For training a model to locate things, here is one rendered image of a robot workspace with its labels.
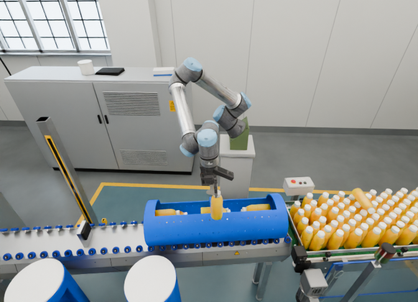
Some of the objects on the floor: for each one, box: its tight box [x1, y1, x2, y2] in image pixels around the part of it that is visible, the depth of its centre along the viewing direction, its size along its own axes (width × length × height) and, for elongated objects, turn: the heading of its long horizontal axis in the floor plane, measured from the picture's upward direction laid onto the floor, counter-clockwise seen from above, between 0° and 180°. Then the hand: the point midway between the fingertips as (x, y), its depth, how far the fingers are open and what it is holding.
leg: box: [253, 262, 264, 285], centre depth 206 cm, size 6×6×63 cm
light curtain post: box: [35, 117, 99, 227], centre depth 189 cm, size 6×6×170 cm
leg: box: [256, 262, 272, 301], centre depth 194 cm, size 6×6×63 cm
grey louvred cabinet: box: [4, 66, 195, 175], centre depth 327 cm, size 54×215×145 cm, turn 87°
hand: (216, 192), depth 125 cm, fingers closed on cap, 4 cm apart
